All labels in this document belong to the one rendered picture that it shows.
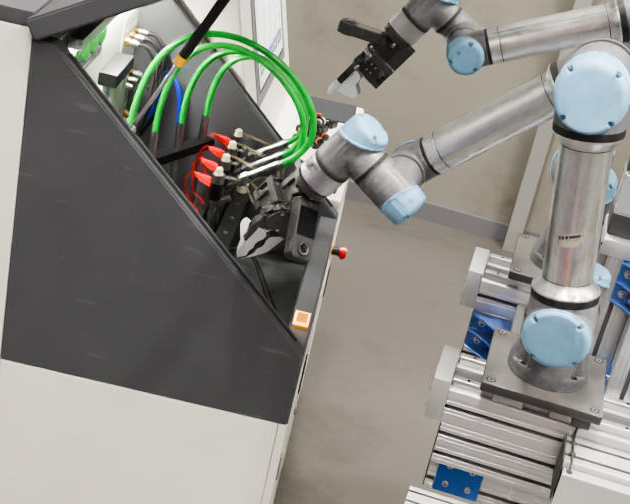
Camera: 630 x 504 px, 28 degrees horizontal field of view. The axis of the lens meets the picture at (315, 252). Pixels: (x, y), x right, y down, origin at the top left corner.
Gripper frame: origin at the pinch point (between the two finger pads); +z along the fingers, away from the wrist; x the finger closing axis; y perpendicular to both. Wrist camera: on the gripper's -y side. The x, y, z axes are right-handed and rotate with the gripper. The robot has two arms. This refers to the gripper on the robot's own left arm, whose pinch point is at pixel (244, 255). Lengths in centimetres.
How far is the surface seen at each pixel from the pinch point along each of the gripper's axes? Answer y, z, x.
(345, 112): 104, 23, -83
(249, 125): 61, 14, -28
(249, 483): -20, 38, -28
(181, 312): -0.1, 18.5, 0.2
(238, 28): 75, 0, -16
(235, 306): -2.6, 10.1, -5.7
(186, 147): 53, 21, -13
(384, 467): 35, 85, -136
